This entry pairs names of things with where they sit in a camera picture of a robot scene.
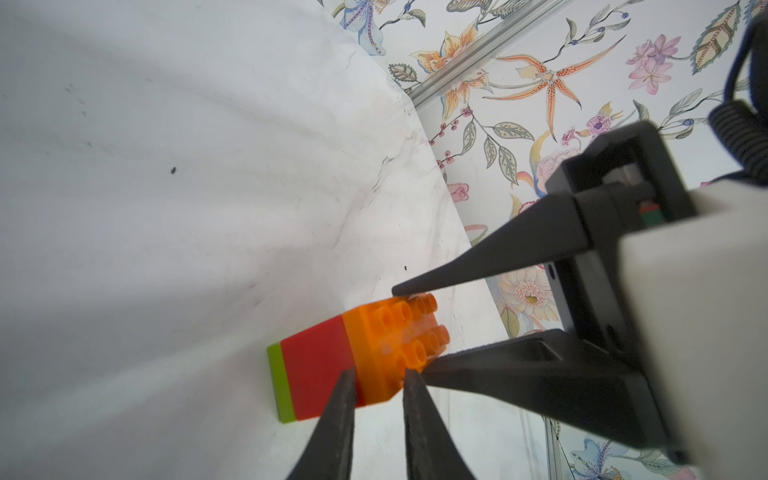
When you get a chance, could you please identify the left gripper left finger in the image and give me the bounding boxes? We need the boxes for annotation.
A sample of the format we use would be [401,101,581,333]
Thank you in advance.
[288,369,358,480]

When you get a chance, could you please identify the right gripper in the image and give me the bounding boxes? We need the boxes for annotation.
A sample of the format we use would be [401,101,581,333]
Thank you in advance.
[391,121,697,449]

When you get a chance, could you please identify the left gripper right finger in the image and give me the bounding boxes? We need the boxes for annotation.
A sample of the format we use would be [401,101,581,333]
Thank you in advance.
[403,370,474,479]

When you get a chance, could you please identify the red long brick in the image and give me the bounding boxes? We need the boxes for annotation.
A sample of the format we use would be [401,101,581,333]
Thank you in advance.
[280,315,356,420]

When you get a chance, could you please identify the orange tall long brick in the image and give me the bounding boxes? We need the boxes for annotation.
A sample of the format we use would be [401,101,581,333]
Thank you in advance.
[342,293,450,406]

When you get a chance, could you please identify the lime green long brick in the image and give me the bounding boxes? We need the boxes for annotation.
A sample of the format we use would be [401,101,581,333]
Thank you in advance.
[267,343,297,424]

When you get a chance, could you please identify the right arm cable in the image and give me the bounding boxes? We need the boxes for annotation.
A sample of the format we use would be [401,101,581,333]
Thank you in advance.
[707,11,768,184]

